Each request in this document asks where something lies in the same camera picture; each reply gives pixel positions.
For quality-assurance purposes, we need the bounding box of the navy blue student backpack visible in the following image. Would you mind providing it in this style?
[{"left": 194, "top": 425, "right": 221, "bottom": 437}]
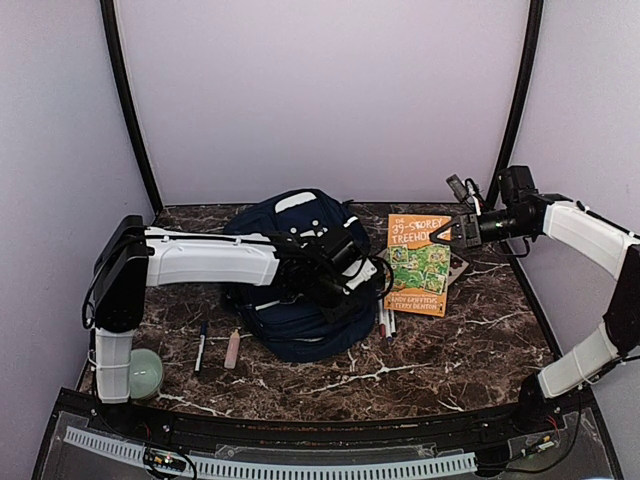
[{"left": 222, "top": 188, "right": 384, "bottom": 363}]

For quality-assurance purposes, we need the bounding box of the black right frame post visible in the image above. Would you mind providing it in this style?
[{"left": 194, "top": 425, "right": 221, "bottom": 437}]
[{"left": 485, "top": 0, "right": 544, "bottom": 207}]

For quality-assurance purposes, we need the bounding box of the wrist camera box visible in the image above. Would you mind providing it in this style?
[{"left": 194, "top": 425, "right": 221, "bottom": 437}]
[
  {"left": 319, "top": 229, "right": 362, "bottom": 274},
  {"left": 498, "top": 165, "right": 538, "bottom": 207}
]

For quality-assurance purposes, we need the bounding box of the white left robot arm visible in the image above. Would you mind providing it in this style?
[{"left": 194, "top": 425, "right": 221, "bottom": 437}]
[{"left": 81, "top": 215, "right": 376, "bottom": 436}]

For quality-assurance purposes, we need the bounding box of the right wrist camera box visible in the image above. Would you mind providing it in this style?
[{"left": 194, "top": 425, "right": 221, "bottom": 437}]
[{"left": 498, "top": 165, "right": 538, "bottom": 207}]

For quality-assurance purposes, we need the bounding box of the pink translucent glue bottle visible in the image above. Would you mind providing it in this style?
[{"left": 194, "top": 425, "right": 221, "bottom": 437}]
[{"left": 224, "top": 329, "right": 241, "bottom": 370}]

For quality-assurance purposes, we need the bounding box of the purple tipped white marker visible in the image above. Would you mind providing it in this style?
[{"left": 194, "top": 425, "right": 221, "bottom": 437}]
[{"left": 377, "top": 300, "right": 392, "bottom": 342}]

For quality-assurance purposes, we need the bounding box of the beige floral notebook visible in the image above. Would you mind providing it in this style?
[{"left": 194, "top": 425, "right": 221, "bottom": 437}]
[{"left": 447, "top": 253, "right": 470, "bottom": 287}]

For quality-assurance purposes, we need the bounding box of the white slotted cable duct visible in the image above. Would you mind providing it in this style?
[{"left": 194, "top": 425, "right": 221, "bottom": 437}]
[{"left": 63, "top": 426, "right": 477, "bottom": 479}]

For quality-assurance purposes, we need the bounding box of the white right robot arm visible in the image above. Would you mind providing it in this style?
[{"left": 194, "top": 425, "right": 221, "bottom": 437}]
[{"left": 430, "top": 166, "right": 639, "bottom": 434}]

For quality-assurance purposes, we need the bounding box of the red capped white marker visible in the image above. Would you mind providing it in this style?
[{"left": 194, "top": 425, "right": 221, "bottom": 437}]
[{"left": 379, "top": 307, "right": 393, "bottom": 343}]

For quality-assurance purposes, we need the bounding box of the black left frame post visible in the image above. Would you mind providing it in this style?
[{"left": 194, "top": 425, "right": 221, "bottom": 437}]
[{"left": 99, "top": 0, "right": 164, "bottom": 215}]

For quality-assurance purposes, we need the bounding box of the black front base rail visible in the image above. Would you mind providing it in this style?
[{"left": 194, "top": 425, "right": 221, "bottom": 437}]
[{"left": 51, "top": 388, "right": 588, "bottom": 468}]

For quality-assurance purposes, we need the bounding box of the pale green round bowl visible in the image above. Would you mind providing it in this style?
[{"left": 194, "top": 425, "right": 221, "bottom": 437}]
[{"left": 129, "top": 349, "right": 164, "bottom": 401}]

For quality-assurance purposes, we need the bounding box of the black frame post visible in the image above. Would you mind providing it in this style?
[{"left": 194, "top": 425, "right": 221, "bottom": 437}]
[
  {"left": 99, "top": 0, "right": 164, "bottom": 215},
  {"left": 485, "top": 0, "right": 544, "bottom": 207}
]

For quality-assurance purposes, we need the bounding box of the black tipped whiteboard marker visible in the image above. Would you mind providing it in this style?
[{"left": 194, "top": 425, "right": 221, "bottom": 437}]
[{"left": 385, "top": 310, "right": 397, "bottom": 343}]

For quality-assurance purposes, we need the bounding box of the orange green paperback book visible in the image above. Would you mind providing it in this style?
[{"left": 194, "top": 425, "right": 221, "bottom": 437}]
[{"left": 384, "top": 214, "right": 451, "bottom": 317}]

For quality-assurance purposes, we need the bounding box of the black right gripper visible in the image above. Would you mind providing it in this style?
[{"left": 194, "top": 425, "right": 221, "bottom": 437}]
[{"left": 431, "top": 207, "right": 533, "bottom": 249}]

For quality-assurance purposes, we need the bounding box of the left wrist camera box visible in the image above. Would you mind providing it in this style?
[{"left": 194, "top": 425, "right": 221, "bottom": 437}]
[{"left": 319, "top": 229, "right": 362, "bottom": 274}]

